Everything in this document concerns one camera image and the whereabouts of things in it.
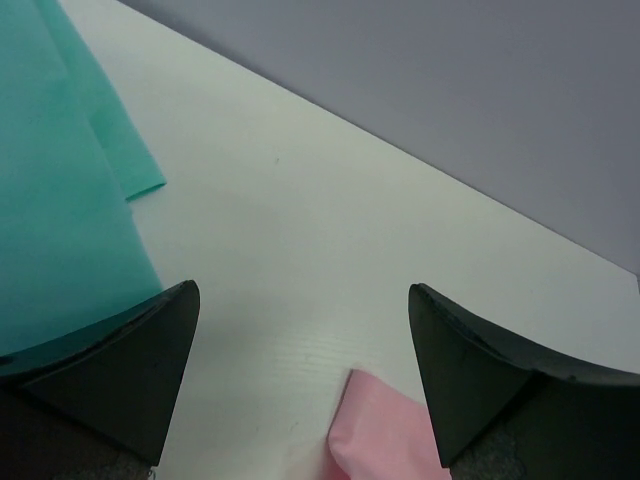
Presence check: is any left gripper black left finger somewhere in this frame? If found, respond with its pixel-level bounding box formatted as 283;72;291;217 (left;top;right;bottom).
1;280;200;466

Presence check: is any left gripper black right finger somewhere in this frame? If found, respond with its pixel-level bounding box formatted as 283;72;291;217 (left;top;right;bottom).
408;284;639;468

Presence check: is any pink t-shirt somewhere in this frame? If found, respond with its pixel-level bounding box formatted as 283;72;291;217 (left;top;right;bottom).
323;369;451;480

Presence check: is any teal folded t-shirt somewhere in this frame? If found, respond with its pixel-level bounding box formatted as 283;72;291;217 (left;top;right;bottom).
1;1;165;354

